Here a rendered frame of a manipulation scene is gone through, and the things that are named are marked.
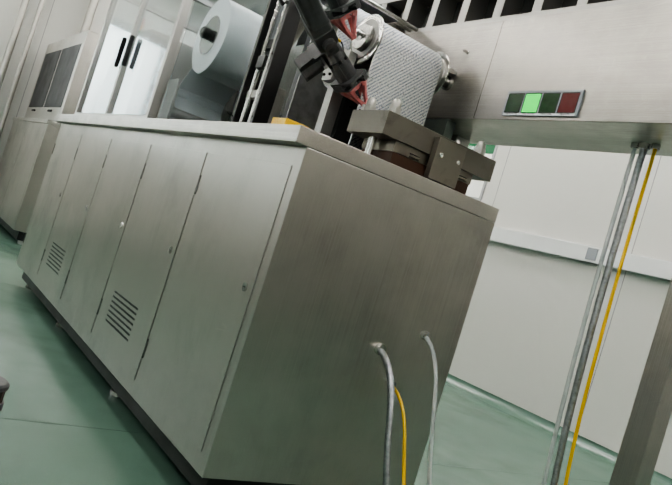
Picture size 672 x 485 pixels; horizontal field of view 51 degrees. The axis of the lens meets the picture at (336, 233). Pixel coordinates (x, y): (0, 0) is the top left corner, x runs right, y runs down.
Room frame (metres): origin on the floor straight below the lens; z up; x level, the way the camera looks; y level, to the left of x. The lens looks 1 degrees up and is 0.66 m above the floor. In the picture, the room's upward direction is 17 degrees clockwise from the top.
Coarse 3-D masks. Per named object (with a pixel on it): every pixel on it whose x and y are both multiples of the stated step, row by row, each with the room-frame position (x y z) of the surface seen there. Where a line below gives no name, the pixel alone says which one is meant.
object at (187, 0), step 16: (112, 0) 3.58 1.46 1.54; (144, 0) 3.10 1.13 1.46; (192, 0) 2.63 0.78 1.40; (176, 32) 2.62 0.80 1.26; (96, 48) 3.58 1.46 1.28; (128, 48) 3.05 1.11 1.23; (176, 48) 2.63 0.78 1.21; (160, 80) 2.62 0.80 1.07; (80, 96) 3.59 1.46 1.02; (112, 96) 3.10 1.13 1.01; (160, 96) 2.63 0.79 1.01
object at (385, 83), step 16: (384, 64) 1.92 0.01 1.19; (368, 80) 1.90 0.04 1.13; (384, 80) 1.93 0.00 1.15; (400, 80) 1.96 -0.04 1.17; (416, 80) 1.99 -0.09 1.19; (368, 96) 1.91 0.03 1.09; (384, 96) 1.94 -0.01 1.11; (400, 96) 1.97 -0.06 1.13; (416, 96) 2.00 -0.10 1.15; (432, 96) 2.03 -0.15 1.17; (400, 112) 1.98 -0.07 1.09; (416, 112) 2.01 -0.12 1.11
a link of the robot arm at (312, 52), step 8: (328, 40) 1.73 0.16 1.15; (312, 48) 1.80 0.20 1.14; (328, 48) 1.74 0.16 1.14; (336, 48) 1.75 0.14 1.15; (304, 56) 1.80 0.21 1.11; (312, 56) 1.79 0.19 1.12; (320, 56) 1.78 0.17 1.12; (328, 56) 1.77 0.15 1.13; (296, 64) 1.80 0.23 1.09; (304, 64) 1.79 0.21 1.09; (312, 64) 1.80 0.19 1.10; (320, 64) 1.81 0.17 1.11; (304, 72) 1.81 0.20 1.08; (312, 72) 1.81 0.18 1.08; (320, 72) 1.83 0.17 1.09
